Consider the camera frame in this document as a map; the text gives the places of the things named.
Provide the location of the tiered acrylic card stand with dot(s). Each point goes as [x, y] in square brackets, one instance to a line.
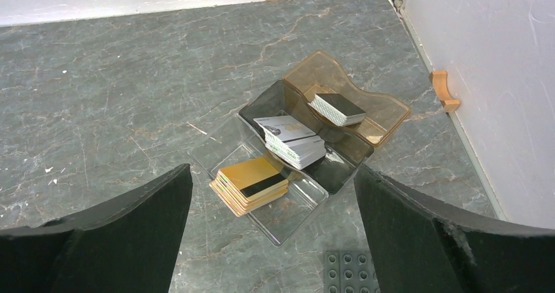
[240, 139]

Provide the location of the curved wooden piece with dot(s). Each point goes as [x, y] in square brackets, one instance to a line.
[439, 83]

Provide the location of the gold card stack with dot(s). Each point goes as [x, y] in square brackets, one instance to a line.
[248, 185]

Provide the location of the black top card stack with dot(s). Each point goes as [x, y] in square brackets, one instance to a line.
[338, 109]

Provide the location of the grey studded baseplate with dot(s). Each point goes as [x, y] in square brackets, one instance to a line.
[350, 271]

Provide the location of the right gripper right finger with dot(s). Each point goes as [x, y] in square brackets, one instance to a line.
[419, 243]

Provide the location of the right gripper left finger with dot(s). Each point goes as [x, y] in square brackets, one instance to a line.
[129, 243]

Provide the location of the white card stack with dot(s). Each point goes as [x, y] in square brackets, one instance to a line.
[291, 140]

